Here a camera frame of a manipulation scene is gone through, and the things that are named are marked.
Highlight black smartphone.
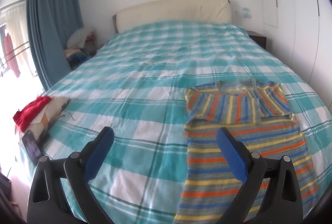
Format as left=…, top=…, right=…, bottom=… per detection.
left=22, top=130, right=43, bottom=165

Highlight red cloth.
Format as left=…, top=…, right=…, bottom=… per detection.
left=13, top=95, right=52, bottom=133

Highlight wall socket panel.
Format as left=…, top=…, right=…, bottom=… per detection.
left=235, top=7, right=251, bottom=18

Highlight cream padded headboard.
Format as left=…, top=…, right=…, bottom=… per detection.
left=112, top=0, right=232, bottom=33

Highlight beige patterned folded cloth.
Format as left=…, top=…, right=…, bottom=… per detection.
left=26, top=96, right=70, bottom=140

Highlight pile of clothes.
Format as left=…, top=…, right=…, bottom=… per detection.
left=64, top=27, right=97, bottom=70

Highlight dark wooden nightstand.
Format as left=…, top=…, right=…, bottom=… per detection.
left=247, top=31, right=267, bottom=50

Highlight striped knit sweater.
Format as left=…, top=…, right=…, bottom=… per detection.
left=175, top=79, right=319, bottom=223

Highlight white wardrobe doors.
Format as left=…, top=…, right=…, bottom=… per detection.
left=262, top=0, right=331, bottom=91

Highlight blue curtain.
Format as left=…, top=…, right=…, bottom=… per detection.
left=25, top=0, right=83, bottom=91

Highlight teal plaid bed cover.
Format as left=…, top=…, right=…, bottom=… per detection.
left=43, top=22, right=331, bottom=223

